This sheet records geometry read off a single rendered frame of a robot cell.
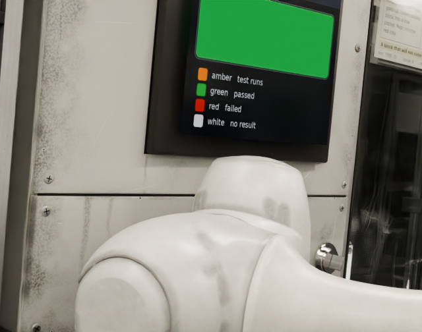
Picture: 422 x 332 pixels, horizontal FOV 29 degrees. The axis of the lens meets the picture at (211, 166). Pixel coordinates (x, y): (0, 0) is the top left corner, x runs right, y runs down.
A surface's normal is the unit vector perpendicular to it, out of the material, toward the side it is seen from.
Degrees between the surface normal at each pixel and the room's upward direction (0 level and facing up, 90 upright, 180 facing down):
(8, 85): 90
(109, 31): 90
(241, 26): 90
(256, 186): 63
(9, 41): 90
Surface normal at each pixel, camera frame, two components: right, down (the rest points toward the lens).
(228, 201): -0.44, -0.07
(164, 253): 0.21, -0.80
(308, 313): -0.09, -0.28
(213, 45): 0.69, 0.10
